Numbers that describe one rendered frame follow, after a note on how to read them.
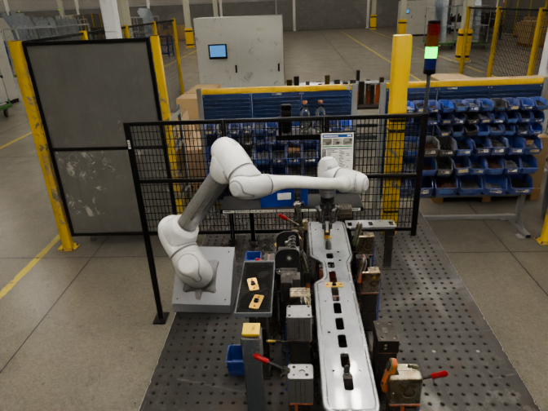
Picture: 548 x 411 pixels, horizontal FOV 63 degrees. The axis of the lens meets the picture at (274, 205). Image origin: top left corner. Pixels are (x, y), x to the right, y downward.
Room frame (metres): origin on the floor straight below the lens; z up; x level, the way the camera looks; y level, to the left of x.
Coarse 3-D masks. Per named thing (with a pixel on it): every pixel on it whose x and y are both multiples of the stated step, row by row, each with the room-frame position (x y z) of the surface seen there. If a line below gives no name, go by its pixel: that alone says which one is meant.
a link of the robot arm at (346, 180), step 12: (276, 180) 1.87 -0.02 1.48; (288, 180) 1.92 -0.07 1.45; (300, 180) 1.94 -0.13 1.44; (312, 180) 1.95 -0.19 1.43; (324, 180) 1.97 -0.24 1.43; (336, 180) 1.98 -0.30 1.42; (348, 180) 2.01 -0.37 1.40; (360, 180) 2.01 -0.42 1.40; (348, 192) 2.03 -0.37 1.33; (360, 192) 2.02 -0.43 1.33
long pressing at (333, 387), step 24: (312, 240) 2.16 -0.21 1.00; (336, 240) 2.15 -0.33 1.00; (336, 264) 1.90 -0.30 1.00; (336, 336) 1.38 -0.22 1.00; (360, 336) 1.37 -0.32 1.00; (336, 360) 1.25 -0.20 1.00; (360, 360) 1.24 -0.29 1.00; (336, 384) 1.14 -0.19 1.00; (360, 384) 1.13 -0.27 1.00; (336, 408) 1.04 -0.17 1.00; (360, 408) 1.04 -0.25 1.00
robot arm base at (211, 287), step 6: (210, 264) 2.07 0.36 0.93; (216, 264) 2.08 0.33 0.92; (216, 270) 2.07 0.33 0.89; (216, 276) 2.05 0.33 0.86; (210, 282) 2.00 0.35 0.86; (186, 288) 2.01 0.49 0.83; (192, 288) 2.00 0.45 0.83; (198, 288) 1.97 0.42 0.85; (204, 288) 1.99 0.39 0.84; (210, 288) 1.99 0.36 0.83; (198, 294) 1.96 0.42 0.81
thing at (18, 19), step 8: (8, 16) 16.44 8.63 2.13; (16, 16) 16.39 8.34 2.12; (24, 16) 16.32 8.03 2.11; (8, 24) 16.53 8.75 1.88; (16, 24) 16.74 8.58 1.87; (24, 24) 16.69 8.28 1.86; (32, 24) 16.60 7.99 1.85; (40, 24) 16.54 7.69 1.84; (24, 32) 16.55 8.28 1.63; (32, 32) 16.72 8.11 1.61; (48, 32) 16.63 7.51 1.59; (24, 40) 16.65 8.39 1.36
